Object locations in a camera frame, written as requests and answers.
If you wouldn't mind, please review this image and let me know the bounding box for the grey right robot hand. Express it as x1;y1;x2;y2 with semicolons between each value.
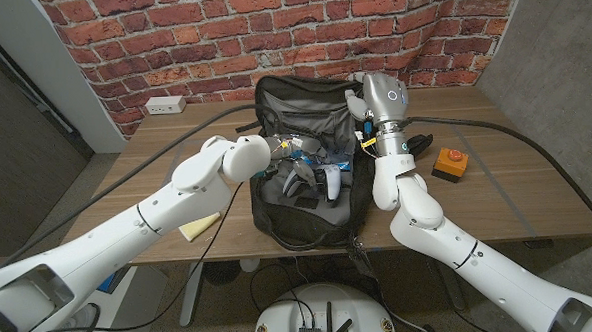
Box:
344;69;411;131

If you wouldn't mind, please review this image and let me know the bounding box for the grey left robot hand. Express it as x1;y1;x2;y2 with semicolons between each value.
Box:
264;133;329;191

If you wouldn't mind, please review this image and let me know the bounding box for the black backpack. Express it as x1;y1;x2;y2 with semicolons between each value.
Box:
244;68;439;254

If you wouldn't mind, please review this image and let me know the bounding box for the white black game controller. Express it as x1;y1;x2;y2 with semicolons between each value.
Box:
280;162;344;211

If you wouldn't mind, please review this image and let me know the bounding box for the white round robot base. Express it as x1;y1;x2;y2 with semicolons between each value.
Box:
249;279;398;332

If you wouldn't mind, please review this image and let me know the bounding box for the orange emergency-stop button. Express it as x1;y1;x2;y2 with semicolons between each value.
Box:
429;146;471;185

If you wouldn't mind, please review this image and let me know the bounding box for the yellow sponge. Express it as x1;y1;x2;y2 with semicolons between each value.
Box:
177;211;223;243

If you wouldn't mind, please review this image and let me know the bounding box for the brick print backdrop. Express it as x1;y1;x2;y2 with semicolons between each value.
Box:
36;0;534;141

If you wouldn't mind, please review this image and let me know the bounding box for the white power strip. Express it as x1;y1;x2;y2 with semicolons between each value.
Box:
144;95;188;117

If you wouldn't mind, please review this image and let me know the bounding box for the black round floor fixture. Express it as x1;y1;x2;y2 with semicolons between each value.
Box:
203;260;242;287

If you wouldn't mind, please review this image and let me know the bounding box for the grey table tape marking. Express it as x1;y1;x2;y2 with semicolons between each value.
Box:
158;117;539;257

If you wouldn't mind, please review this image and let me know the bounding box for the metal table leg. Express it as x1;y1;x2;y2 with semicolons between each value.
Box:
176;261;208;328
429;258;469;314

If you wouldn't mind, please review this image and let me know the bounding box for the blue black floor item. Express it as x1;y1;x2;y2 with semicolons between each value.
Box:
95;272;118;295

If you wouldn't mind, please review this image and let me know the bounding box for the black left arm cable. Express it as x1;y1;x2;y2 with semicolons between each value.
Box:
0;103;269;332

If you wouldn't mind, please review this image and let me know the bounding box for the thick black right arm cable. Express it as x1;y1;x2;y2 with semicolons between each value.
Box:
403;107;592;255

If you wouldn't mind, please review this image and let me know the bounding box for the thin black floor cable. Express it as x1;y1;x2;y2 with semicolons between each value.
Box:
248;261;317;332

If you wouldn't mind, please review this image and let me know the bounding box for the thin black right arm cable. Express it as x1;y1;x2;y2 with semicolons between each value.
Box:
449;304;502;332

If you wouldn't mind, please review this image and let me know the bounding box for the white wall panel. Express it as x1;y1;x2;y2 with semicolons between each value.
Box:
0;0;126;159

